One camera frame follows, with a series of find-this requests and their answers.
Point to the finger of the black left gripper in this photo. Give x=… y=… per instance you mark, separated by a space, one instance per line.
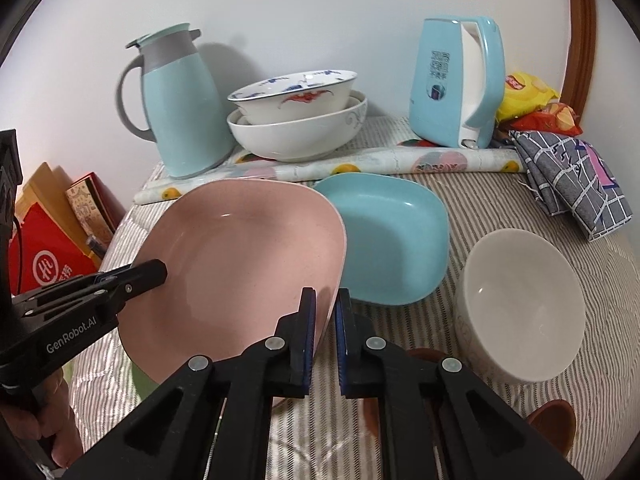
x=130 y=281

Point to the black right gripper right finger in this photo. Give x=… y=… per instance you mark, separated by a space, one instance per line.
x=437 y=420

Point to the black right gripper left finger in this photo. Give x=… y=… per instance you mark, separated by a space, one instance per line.
x=210 y=420

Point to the brown small dish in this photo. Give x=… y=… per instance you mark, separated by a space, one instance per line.
x=556 y=421
x=370 y=406

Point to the pink square plate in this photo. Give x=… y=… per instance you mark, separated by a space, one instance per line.
x=238 y=255

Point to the white ceramic bowl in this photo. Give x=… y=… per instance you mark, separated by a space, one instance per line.
x=520 y=312

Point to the blue square plate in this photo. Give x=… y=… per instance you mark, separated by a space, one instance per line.
x=397 y=237

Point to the left hand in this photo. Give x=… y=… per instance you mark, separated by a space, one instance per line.
x=54 y=419

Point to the red paper bag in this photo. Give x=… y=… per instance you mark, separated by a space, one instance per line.
x=44 y=255

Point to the patterned red book box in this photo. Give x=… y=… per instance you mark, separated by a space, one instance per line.
x=95 y=207

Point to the brown cardboard box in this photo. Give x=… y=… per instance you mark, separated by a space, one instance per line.
x=44 y=188

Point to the striped quilted table cover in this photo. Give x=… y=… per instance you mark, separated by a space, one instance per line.
x=324 y=436

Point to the light blue thermos jug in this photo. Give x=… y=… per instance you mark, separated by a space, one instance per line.
x=181 y=102

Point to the large white bowl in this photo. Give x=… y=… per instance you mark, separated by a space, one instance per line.
x=302 y=139

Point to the fruit pattern plastic mat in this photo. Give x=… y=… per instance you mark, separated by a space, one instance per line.
x=399 y=159

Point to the white bowl red pattern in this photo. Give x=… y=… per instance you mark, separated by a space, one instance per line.
x=294 y=96

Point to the grey checked folded cloth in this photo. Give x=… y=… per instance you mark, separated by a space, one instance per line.
x=568 y=176

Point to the red snack bag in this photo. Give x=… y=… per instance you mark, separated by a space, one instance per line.
x=554 y=118

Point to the light blue electric kettle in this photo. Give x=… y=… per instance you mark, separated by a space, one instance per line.
x=458 y=83

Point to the yellow chip bag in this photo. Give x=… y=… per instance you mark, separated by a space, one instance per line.
x=524 y=94

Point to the brown wooden door frame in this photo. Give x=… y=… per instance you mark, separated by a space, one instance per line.
x=580 y=55

